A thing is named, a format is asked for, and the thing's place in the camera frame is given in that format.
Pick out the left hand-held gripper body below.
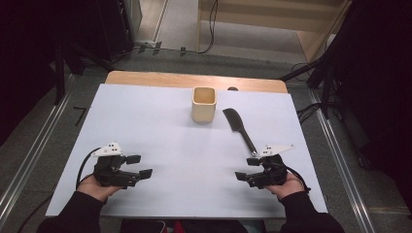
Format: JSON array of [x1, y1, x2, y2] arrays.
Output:
[[91, 141, 141, 189]]

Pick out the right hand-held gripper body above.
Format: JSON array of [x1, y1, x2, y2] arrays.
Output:
[[246, 144, 295, 189]]

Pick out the black spatula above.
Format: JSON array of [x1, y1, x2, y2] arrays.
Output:
[[222, 108, 258, 157]]

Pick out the beige square cup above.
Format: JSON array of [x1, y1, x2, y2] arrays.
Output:
[[190, 86, 218, 124]]

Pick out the person's right hand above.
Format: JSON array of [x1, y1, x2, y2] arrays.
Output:
[[265, 173, 307, 200]]

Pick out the person's left hand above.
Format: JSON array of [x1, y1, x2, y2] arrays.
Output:
[[76, 174, 123, 203]]

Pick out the white board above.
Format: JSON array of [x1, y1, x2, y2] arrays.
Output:
[[45, 83, 328, 218]]

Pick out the person's lap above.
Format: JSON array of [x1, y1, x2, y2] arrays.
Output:
[[120, 218, 267, 233]]

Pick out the wooden table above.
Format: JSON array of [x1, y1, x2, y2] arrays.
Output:
[[105, 70, 289, 94]]

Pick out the black metal stand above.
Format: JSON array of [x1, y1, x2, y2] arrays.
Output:
[[51, 40, 115, 105], [279, 48, 336, 120]]

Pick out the white power strip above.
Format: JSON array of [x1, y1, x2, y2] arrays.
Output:
[[135, 40, 163, 54]]

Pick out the black cabinet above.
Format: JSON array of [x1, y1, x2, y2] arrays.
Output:
[[95, 0, 136, 61]]

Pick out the light wooden shelf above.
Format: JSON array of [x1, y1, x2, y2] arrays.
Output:
[[196, 0, 354, 63]]

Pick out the left hand-held gripper black cable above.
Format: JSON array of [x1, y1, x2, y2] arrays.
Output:
[[75, 147, 102, 191]]

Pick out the hand-held gripper black cable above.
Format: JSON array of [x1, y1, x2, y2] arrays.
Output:
[[286, 166, 312, 194], [75, 147, 102, 191]]

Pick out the right hand-held gripper black cable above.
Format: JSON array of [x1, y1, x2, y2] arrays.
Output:
[[286, 166, 312, 194]]

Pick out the black floor cables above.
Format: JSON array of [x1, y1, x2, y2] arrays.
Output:
[[295, 102, 323, 126]]

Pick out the metal floor rail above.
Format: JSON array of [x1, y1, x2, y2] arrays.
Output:
[[0, 73, 78, 224], [307, 89, 377, 233]]

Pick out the black floor cable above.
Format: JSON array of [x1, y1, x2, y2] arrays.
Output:
[[17, 193, 54, 233]]

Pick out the black hanging cable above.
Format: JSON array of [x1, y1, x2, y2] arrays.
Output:
[[197, 0, 219, 54]]

